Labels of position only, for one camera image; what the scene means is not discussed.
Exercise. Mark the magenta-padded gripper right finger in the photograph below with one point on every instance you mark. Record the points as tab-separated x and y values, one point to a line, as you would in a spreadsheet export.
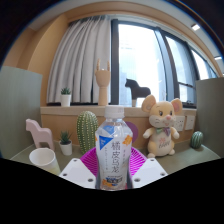
150	171

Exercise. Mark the pink horse figurine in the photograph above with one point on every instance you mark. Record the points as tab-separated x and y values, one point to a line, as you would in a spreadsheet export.
38	131

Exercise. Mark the small plant in white pot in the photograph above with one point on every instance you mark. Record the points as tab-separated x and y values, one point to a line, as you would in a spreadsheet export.
65	99
66	146

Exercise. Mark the clear plastic drink bottle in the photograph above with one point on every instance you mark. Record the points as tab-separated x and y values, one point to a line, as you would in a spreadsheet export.
113	150

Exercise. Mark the white wall power outlet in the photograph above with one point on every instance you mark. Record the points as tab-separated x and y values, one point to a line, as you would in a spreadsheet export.
190	122
180	124

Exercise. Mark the beige mouse plush toy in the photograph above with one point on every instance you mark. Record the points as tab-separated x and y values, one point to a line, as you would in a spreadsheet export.
162	130

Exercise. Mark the large grey-green desk partition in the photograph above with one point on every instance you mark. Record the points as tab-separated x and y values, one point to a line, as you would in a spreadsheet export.
211	113

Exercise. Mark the ceiling lights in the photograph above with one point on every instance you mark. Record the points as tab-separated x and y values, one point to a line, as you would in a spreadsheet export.
195	27

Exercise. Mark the black horse figurine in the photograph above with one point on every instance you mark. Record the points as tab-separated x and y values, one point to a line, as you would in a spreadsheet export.
138	91

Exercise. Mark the white pleated curtain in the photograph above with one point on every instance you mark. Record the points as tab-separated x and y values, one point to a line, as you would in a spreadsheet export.
80	60

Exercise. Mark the wooden hand model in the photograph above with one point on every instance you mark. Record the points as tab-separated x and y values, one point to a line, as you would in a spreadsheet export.
103	83

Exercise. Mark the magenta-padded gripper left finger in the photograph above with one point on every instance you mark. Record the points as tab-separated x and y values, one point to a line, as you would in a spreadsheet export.
75	171

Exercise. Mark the dark-framed window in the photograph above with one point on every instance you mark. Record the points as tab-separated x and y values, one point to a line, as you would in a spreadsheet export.
140	56

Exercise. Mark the pale yellow paper cup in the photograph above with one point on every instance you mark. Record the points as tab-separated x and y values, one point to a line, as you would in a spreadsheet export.
45	160

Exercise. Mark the round green ceramic cactus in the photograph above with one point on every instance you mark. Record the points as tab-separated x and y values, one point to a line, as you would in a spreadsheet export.
196	140

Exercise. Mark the tall green ceramic cactus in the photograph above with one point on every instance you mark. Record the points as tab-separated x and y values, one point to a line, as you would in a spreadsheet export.
86	131

